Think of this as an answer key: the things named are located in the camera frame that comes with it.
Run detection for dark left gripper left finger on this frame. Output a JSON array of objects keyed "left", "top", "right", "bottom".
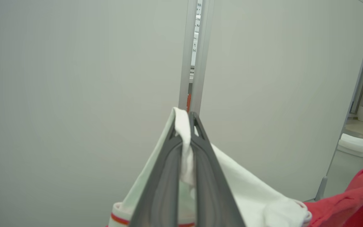
[{"left": 128, "top": 118, "right": 183, "bottom": 227}]

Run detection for grey partition post with foot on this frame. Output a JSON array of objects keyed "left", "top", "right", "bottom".
[{"left": 304, "top": 0, "right": 363, "bottom": 202}]

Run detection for red garment with white trim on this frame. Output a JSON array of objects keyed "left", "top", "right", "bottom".
[{"left": 106, "top": 107, "right": 363, "bottom": 227}]

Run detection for grey metal partition post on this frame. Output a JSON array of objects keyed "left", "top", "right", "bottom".
[
  {"left": 189, "top": 0, "right": 215, "bottom": 115},
  {"left": 178, "top": 0, "right": 198, "bottom": 111}
]

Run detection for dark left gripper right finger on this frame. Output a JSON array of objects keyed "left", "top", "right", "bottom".
[{"left": 189, "top": 112, "right": 246, "bottom": 227}]

